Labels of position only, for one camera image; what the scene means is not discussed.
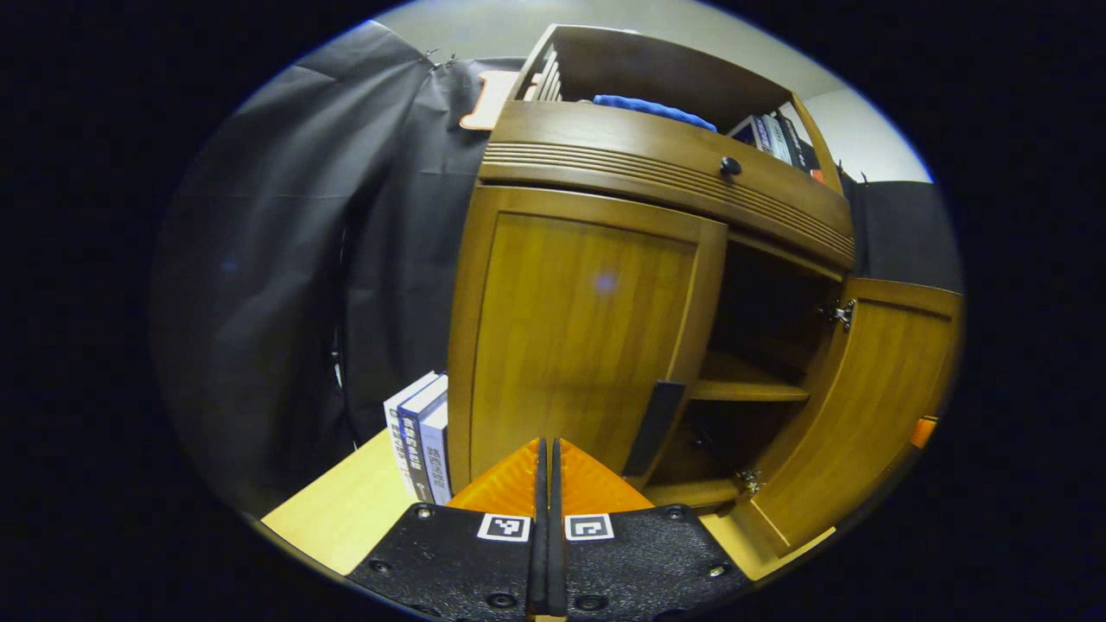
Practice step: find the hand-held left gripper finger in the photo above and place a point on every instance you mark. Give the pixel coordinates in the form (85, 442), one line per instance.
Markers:
(557, 536)
(540, 536)

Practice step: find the wooden double-door shoe cabinet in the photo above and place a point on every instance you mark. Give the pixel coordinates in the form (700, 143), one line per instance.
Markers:
(657, 69)

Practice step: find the pale blue spine book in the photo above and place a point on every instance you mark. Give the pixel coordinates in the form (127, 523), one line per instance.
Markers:
(775, 138)

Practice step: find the black round drawer knob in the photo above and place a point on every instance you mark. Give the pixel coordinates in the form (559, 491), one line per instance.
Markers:
(731, 167)

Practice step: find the wooden shoe cabinet door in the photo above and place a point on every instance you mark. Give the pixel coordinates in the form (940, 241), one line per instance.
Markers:
(873, 415)
(570, 328)

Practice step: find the dark blue spine book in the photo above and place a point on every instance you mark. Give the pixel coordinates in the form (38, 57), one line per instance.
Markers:
(415, 441)

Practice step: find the blue folded towel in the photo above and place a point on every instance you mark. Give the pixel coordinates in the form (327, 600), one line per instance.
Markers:
(657, 110)

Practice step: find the white and blue book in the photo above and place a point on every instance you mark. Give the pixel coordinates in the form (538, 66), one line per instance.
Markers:
(436, 458)

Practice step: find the wooden inner shelf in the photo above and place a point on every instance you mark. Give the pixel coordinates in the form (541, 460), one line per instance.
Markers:
(743, 389)

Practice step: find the white spine book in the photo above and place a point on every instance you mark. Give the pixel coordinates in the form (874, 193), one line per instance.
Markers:
(399, 423)

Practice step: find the black spine book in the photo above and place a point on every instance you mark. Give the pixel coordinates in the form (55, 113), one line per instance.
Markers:
(799, 147)

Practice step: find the wooden ribbed drawer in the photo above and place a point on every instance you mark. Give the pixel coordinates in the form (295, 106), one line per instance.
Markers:
(605, 130)

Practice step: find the metal door hinge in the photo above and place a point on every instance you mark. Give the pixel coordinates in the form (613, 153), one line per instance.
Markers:
(749, 481)
(840, 314)

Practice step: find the black backdrop cloth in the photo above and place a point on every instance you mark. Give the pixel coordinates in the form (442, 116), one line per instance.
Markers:
(285, 259)

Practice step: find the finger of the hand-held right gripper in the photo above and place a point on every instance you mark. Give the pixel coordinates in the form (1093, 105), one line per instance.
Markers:
(923, 432)

